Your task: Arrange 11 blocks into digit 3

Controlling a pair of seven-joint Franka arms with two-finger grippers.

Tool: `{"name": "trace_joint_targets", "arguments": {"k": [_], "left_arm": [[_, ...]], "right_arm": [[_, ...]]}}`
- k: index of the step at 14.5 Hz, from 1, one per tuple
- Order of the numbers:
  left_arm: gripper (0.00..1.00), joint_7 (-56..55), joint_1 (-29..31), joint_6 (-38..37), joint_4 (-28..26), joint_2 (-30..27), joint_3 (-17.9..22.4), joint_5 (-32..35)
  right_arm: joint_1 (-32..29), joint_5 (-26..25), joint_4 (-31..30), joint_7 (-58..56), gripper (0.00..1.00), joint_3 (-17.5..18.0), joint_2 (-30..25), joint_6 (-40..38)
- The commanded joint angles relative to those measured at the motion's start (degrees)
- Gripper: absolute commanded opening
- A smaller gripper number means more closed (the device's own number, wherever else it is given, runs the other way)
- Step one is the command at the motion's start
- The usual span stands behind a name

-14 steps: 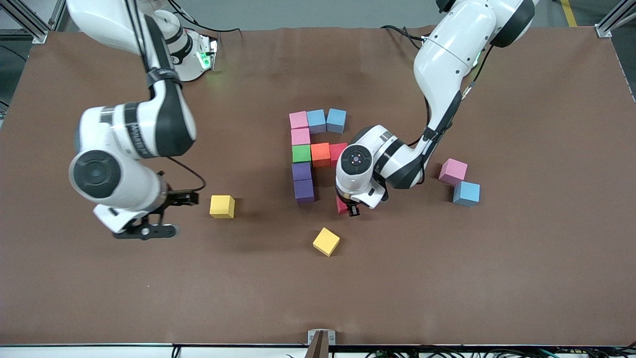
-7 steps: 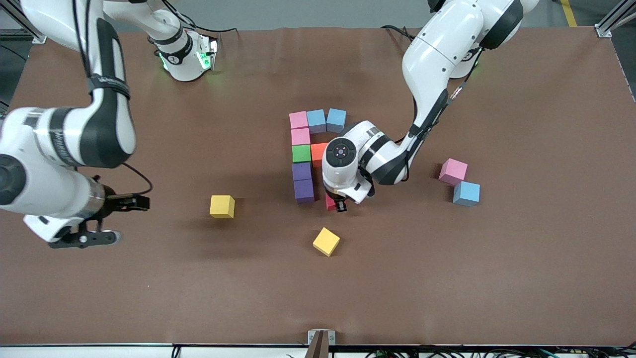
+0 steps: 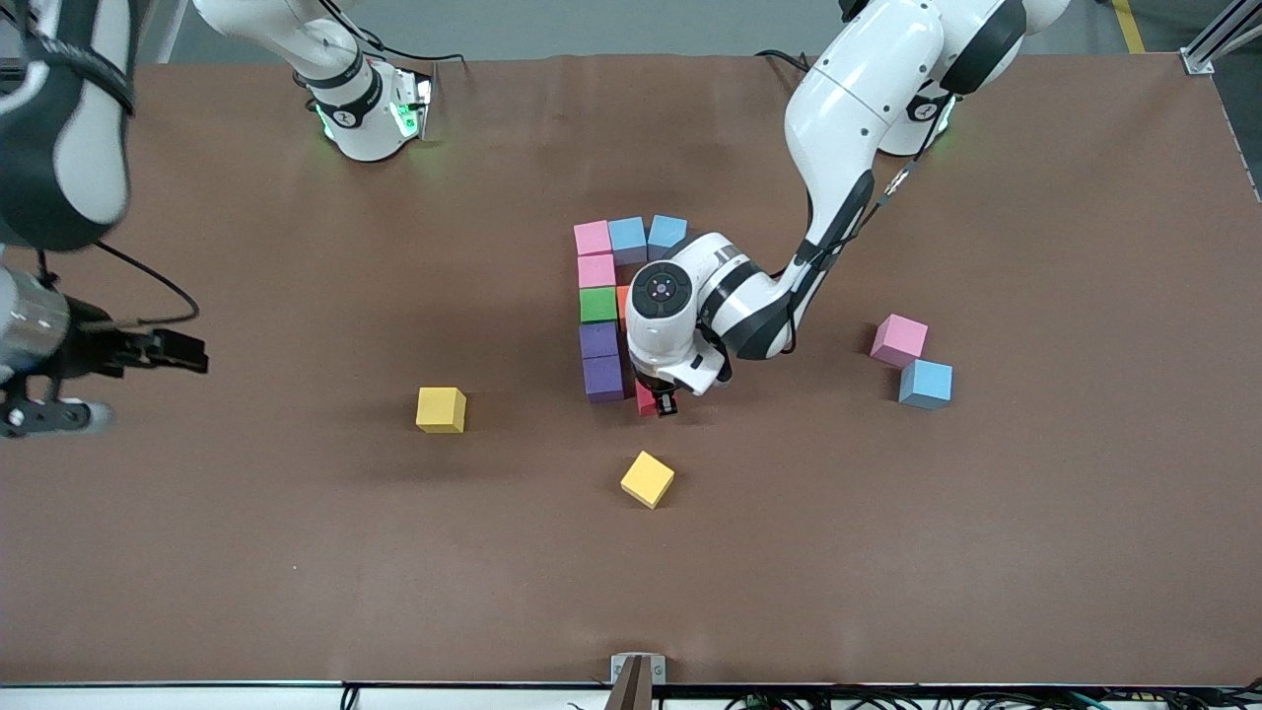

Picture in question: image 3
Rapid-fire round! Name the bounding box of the yellow foam cube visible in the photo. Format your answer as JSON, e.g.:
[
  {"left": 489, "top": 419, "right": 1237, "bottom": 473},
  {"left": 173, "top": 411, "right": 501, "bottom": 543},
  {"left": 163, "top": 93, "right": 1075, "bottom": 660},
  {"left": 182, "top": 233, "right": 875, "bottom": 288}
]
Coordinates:
[
  {"left": 620, "top": 451, "right": 676, "bottom": 510},
  {"left": 415, "top": 387, "right": 467, "bottom": 435}
]

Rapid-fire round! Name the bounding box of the purple foam cube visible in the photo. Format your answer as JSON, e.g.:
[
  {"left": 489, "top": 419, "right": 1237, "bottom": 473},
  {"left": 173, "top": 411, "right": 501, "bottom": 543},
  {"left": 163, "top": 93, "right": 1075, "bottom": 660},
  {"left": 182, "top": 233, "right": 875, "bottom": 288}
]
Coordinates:
[
  {"left": 582, "top": 354, "right": 628, "bottom": 405},
  {"left": 578, "top": 321, "right": 622, "bottom": 362}
]

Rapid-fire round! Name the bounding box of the blue foam cube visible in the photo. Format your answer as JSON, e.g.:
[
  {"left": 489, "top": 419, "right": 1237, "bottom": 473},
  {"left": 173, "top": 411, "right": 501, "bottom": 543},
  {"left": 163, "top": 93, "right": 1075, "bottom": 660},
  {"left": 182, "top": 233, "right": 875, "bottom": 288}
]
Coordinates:
[
  {"left": 898, "top": 360, "right": 955, "bottom": 410},
  {"left": 647, "top": 215, "right": 689, "bottom": 261},
  {"left": 608, "top": 217, "right": 650, "bottom": 267}
]

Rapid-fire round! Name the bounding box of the aluminium frame profile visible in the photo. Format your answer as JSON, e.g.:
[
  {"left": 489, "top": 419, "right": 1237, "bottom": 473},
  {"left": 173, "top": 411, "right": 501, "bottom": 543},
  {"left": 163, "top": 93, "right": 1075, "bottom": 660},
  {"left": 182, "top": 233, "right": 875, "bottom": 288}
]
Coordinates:
[{"left": 1180, "top": 0, "right": 1262, "bottom": 77}]

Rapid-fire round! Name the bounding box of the black arm base cable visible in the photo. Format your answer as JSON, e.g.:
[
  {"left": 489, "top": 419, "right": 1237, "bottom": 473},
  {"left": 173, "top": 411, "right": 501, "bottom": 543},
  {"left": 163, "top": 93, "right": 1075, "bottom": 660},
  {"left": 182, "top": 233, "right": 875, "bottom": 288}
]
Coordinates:
[{"left": 754, "top": 47, "right": 817, "bottom": 78}]

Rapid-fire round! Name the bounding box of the large table mat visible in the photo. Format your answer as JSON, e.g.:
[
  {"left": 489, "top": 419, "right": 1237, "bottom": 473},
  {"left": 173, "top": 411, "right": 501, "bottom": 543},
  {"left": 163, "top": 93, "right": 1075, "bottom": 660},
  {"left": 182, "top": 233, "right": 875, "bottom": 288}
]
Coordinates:
[{"left": 0, "top": 49, "right": 1262, "bottom": 688}]

